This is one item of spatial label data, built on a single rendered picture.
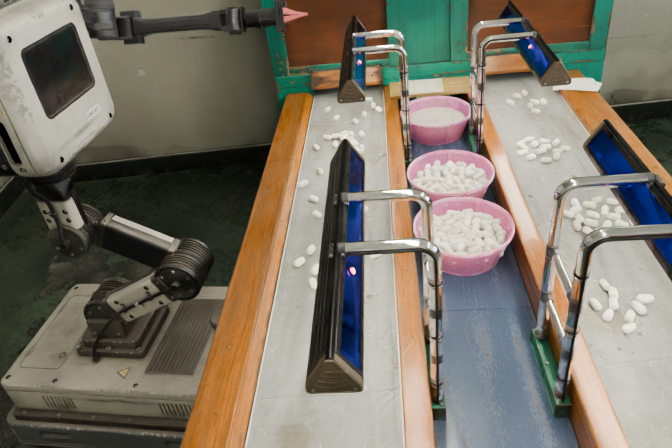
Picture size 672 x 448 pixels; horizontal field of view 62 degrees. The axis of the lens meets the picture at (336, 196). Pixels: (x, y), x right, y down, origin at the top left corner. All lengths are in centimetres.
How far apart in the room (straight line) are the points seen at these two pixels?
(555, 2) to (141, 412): 204
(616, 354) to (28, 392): 154
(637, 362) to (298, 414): 68
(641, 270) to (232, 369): 97
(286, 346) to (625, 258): 85
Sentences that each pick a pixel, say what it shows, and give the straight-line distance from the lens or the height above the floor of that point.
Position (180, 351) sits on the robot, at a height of 47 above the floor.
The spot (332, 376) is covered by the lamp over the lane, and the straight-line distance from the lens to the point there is 79.
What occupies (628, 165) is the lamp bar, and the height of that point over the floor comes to 110.
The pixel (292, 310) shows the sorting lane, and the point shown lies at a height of 74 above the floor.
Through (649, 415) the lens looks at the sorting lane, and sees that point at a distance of 123.
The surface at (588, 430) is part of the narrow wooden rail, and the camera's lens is 116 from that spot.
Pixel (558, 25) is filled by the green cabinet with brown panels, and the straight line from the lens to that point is 247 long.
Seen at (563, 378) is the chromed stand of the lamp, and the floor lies 78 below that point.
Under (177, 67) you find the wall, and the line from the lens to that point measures 338.
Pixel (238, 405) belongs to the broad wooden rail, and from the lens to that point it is 119.
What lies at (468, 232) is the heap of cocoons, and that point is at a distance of 157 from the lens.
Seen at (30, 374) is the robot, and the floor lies 47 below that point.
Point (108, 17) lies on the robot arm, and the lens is 172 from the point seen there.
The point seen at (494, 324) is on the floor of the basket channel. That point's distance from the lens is 140.
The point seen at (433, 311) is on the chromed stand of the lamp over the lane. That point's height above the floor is 97.
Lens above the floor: 169
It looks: 33 degrees down
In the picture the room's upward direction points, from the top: 8 degrees counter-clockwise
